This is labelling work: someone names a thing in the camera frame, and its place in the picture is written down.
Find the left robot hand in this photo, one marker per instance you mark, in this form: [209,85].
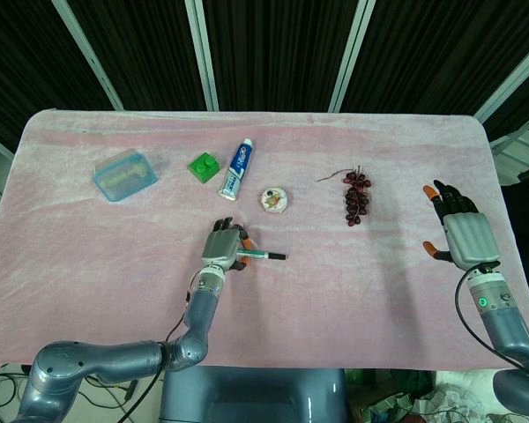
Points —
[218,244]

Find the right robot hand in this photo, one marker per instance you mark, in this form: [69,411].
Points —
[471,238]

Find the green marker pen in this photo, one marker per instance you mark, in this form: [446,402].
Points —
[255,253]

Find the black marker cap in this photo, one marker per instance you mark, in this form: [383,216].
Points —
[277,256]

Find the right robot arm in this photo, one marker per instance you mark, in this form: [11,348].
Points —
[507,335]

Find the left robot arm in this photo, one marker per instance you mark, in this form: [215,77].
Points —
[114,352]

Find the small round printed tin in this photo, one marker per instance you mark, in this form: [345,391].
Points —
[274,201]

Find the green toy block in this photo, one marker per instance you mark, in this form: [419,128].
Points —
[203,166]

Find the blue white toothpaste tube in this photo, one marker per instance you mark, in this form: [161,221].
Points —
[238,167]

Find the translucent blue plastic box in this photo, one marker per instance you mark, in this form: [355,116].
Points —
[123,176]

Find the dark red grape bunch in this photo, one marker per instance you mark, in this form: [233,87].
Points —
[357,194]

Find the pink table cloth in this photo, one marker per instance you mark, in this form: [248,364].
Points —
[335,308]

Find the blue-grey robot torso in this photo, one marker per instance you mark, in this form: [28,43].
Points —
[251,396]

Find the crumpled paper packaging pile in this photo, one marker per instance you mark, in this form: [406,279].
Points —
[423,396]

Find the white partition post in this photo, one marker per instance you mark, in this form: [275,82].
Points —
[511,83]
[351,55]
[205,55]
[90,55]

